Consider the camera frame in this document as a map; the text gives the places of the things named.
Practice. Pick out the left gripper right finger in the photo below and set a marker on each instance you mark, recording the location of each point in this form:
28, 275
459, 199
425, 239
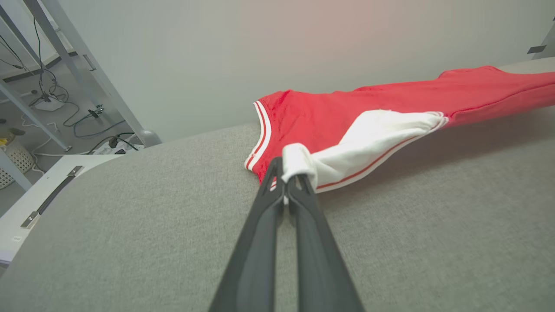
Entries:
316, 260

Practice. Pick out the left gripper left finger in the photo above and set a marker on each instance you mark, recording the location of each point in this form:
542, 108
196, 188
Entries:
256, 260

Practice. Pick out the red and white sports jersey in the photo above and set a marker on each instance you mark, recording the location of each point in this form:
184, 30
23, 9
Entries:
329, 117

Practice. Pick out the grey fabric sofa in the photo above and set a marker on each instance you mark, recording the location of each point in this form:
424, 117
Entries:
130, 242

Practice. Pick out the white power strip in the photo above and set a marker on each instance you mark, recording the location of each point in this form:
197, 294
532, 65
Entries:
108, 148

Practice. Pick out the white equipment case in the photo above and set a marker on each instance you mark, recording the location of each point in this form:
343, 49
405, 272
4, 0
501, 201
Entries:
13, 236

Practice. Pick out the white floor adapter box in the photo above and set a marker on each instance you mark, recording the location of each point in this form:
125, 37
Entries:
48, 104

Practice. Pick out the white perforated laundry basket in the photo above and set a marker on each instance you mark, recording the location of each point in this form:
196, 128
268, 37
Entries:
15, 160

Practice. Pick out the grey metal table leg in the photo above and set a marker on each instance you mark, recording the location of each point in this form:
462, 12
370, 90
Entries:
30, 112

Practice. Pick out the grey panel with black strip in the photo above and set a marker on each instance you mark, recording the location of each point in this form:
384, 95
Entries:
544, 43

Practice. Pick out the grey metal frame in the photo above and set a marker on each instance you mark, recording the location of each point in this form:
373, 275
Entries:
99, 82

